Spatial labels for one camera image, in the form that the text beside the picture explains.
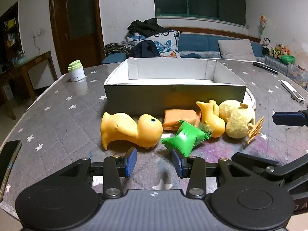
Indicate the large yellow rubber duck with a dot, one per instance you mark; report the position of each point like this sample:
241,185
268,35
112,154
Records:
125,127

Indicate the panda plush toy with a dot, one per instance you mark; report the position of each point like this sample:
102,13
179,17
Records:
266,44

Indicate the orange clay packet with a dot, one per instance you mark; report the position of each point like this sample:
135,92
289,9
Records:
175,120

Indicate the white remote control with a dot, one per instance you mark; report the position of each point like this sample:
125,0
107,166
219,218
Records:
292,91

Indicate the grey star-patterned table mat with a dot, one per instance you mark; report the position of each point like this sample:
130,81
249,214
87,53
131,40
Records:
60,118

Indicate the green bowl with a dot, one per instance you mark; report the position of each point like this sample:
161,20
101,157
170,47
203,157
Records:
288,59

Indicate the white jar with green lid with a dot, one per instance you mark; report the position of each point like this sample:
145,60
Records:
76,73

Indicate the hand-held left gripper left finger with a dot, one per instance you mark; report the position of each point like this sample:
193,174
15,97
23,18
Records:
131,163

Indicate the dark wooden shelf unit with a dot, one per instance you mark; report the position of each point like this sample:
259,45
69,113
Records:
10,36

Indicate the glass jars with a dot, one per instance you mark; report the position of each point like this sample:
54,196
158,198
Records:
19,57

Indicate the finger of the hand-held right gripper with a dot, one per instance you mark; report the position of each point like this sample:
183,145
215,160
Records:
285,118
255,161

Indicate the butterfly print pillow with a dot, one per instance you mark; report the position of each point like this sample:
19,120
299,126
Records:
166,43

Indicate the orange fox plush toys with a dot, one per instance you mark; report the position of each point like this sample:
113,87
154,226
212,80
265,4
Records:
280,50

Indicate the black clothes pile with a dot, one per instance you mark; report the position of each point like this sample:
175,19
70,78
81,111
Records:
146,26

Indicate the black remote control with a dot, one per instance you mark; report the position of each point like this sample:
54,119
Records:
264,67

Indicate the brown wooden side table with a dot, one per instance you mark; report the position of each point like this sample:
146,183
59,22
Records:
31,62

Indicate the brown wooden door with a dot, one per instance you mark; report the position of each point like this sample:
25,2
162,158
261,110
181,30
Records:
77,16

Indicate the flower wall decoration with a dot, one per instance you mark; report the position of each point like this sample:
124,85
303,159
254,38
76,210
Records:
263,22

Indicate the grey cushion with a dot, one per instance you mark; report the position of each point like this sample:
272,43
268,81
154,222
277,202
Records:
235,49

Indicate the yellow plush chick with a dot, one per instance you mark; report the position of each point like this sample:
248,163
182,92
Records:
238,120

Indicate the clear storage box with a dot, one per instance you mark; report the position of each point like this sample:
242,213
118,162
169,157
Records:
297,74

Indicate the green clay packet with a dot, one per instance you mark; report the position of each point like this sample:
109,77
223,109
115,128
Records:
185,139

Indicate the small yellow rubber duck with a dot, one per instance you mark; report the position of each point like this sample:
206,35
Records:
211,118

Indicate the white wall socket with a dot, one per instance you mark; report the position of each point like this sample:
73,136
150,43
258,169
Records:
36,34

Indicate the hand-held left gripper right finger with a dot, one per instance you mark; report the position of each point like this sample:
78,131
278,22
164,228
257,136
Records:
176,164

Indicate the white cardboard box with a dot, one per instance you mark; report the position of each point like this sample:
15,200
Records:
144,96

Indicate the striped cloth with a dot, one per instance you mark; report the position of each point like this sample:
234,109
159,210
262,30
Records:
115,48

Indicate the black smartphone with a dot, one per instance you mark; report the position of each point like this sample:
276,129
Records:
8,158

